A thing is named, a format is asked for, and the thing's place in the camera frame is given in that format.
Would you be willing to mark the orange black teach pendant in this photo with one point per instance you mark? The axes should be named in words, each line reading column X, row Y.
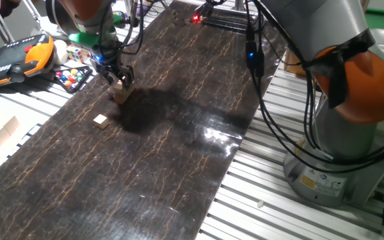
column 8, row 63

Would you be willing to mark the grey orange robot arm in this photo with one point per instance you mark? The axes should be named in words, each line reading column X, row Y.
column 345, row 140

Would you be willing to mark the small board with red light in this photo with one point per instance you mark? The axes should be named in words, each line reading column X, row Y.
column 196, row 18

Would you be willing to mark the purple item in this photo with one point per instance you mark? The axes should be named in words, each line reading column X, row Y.
column 143, row 8

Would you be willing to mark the large wooden block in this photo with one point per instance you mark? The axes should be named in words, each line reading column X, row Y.
column 12, row 125
column 0, row 136

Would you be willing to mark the round dark badge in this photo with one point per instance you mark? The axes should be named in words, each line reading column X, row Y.
column 118, row 15

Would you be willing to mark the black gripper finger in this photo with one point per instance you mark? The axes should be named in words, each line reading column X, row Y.
column 113, row 77
column 129, row 76

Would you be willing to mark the black adapter with blue light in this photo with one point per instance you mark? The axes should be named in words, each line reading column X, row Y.
column 251, row 55

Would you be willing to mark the black filament spool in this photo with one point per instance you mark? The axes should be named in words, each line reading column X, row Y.
column 53, row 13

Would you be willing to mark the aluminium frame pole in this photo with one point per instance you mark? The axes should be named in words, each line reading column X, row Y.
column 239, row 4

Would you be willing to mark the small wooden cube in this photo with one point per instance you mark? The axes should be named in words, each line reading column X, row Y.
column 120, row 99
column 101, row 121
column 118, row 86
column 131, row 90

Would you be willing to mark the maroon sleeved forearm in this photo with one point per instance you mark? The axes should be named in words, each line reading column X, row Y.
column 8, row 6

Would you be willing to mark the black triangular ball tray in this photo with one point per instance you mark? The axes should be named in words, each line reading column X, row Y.
column 68, row 78

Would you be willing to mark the small white scrap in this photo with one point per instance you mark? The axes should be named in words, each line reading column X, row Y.
column 260, row 203

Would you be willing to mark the black rectangular tray frame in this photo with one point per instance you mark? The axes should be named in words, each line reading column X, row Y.
column 225, row 24

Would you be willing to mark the rubik's cube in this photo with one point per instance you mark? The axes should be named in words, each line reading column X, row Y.
column 75, row 55

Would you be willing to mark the thin grey tripod leg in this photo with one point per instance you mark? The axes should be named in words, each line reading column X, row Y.
column 32, row 15

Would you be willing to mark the green felt toy table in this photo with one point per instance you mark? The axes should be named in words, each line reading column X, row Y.
column 382, row 20

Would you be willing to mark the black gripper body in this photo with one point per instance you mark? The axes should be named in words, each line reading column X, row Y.
column 112, row 60

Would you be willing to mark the light wooden block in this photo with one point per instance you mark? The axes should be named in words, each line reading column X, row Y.
column 292, row 63

